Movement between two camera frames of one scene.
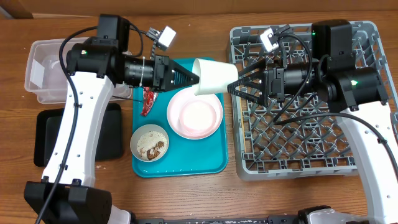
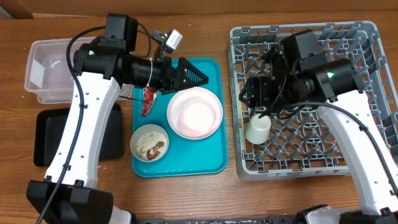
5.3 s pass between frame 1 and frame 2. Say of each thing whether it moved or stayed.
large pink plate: stayed
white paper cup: moved
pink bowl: stayed
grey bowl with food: stayed
